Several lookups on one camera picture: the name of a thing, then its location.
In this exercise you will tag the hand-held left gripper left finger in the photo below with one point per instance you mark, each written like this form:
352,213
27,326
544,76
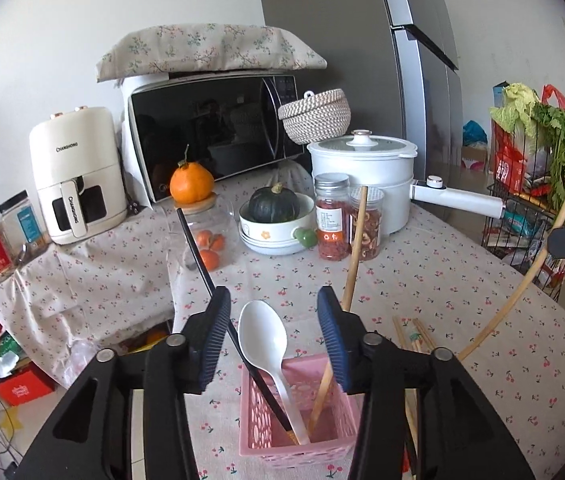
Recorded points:
215,342

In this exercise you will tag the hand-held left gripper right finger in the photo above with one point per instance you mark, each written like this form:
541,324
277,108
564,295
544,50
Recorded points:
335,342

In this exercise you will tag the wooden chopstick with green print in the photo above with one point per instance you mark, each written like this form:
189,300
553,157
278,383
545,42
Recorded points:
398,332
425,335

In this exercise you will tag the pink plastic utensil basket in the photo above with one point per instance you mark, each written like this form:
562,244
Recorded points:
262,425

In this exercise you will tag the white plastic spoon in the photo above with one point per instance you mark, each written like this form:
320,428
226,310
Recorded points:
262,330

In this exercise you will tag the yellow cardboard box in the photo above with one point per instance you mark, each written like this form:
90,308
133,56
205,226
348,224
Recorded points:
150,340

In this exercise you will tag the small orange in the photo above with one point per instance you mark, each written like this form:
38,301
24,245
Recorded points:
218,242
209,260
204,238

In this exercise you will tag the black chopstick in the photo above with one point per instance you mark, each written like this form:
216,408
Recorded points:
197,260

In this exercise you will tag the green leafy herbs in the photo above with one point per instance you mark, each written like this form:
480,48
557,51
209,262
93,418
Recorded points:
562,150

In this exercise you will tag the red printed bag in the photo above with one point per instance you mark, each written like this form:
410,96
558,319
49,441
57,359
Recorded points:
508,160

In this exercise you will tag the white ceramic dish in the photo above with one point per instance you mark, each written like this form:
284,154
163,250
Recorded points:
267,249

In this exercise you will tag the cherry-print tablecloth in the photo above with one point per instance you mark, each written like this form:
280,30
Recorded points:
462,260

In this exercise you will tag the jar of dried slices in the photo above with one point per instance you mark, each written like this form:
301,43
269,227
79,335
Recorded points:
373,230

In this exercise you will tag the glass jar with wooden lid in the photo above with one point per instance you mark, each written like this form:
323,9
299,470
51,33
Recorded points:
212,220

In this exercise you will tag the jar of red berries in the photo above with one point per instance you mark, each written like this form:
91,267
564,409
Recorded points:
331,220

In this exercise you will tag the white flower-print bowl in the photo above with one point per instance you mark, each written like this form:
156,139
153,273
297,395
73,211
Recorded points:
272,232

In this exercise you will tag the clear plastic bag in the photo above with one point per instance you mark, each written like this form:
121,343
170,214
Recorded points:
82,362

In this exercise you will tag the dark green pumpkin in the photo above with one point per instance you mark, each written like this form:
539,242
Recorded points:
270,207

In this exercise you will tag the napa cabbage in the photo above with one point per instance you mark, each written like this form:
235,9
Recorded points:
515,107

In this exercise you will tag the blue plastic bag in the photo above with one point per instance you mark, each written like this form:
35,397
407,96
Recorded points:
475,132

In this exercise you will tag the large orange with stem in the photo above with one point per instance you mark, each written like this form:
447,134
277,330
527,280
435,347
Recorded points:
191,185

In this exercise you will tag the blue box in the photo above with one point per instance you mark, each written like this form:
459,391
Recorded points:
500,92

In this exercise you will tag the white electric cooking pot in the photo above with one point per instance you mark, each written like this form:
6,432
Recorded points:
357,165

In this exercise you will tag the red box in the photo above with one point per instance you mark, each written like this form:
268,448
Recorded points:
22,387

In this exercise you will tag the black and silver microwave oven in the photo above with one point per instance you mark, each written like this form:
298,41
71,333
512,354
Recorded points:
202,130

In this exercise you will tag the clear container with black lid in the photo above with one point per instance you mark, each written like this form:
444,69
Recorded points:
25,225

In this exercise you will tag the woven lidded basket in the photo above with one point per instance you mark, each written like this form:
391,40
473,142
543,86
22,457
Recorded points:
317,117

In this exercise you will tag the cream air fryer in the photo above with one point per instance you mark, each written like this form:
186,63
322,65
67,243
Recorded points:
75,160

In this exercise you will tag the floral cushion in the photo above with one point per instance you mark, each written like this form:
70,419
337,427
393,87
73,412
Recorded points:
207,50

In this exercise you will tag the grey refrigerator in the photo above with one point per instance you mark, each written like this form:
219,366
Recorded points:
357,35

